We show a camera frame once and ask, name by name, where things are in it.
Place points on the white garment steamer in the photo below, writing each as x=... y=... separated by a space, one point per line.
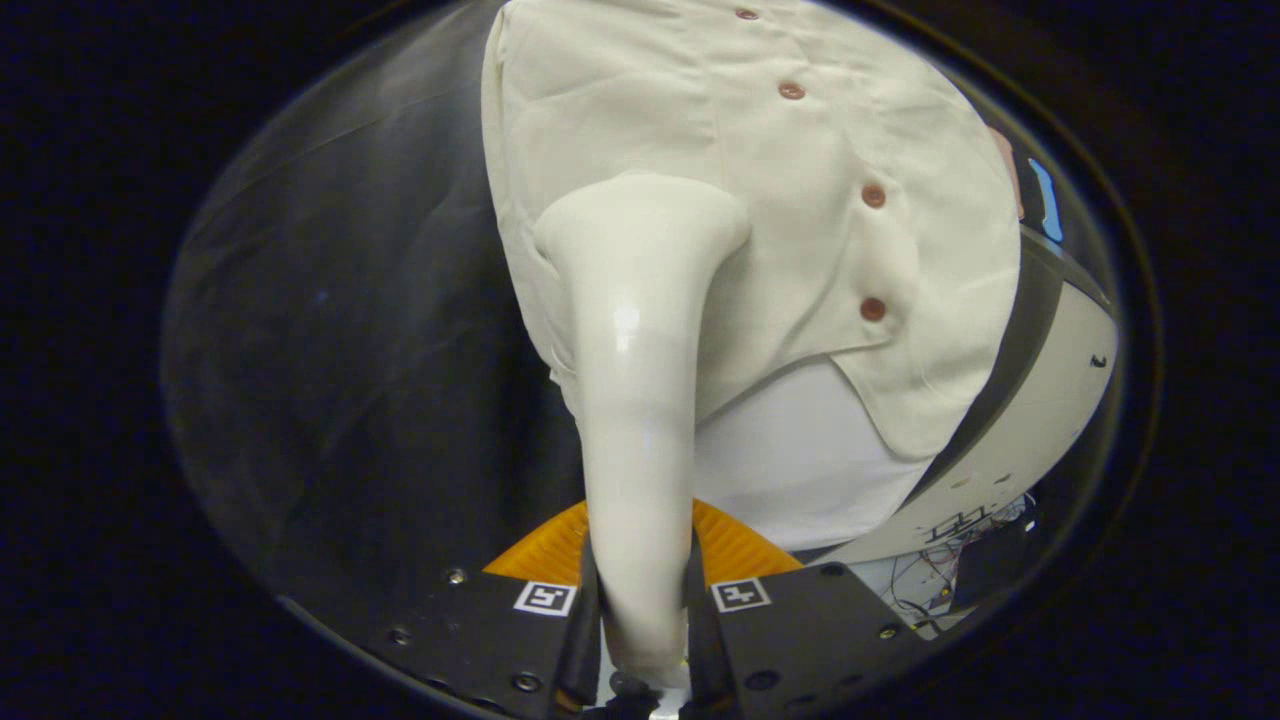
x=635 y=400

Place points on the black box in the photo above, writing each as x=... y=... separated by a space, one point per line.
x=995 y=570

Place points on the grey-topped white cabinet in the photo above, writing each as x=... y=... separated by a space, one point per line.
x=1040 y=400

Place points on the cream button shirt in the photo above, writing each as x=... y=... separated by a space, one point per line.
x=820 y=150

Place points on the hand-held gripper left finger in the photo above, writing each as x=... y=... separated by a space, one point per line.
x=480 y=630

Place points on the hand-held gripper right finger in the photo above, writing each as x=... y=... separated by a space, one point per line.
x=800 y=640

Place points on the white mannequin stand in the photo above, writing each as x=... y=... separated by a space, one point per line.
x=790 y=460

